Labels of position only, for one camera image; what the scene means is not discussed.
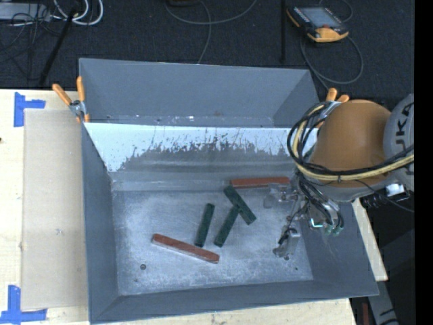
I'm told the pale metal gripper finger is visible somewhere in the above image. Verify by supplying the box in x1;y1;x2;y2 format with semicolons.
263;184;299;210
272;227;302;261

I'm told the dark green flat block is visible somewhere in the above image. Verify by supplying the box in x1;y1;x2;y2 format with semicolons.
194;202;216;248
223;185;258;226
213;205;242;248

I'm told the grey metal bin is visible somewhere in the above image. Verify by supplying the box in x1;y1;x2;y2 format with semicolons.
78;58;380;324

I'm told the pale flat board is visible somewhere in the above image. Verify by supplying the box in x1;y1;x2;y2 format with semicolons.
20;108;90;311

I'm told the red-brown flat block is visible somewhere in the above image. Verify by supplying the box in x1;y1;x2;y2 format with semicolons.
150;233;221;265
229;176;292;190

